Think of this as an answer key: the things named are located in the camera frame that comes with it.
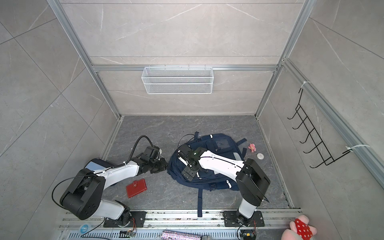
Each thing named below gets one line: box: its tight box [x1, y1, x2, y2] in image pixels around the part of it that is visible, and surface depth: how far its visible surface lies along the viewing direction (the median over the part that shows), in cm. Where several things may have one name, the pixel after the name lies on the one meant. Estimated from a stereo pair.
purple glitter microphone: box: [161, 230, 201, 240], surface depth 67 cm
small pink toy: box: [248, 143, 257, 153], surface depth 100 cm
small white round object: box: [256, 153, 265, 160], surface depth 98 cm
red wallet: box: [125, 178, 147, 199], surface depth 85 cm
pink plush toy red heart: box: [281, 214, 318, 240], surface depth 67 cm
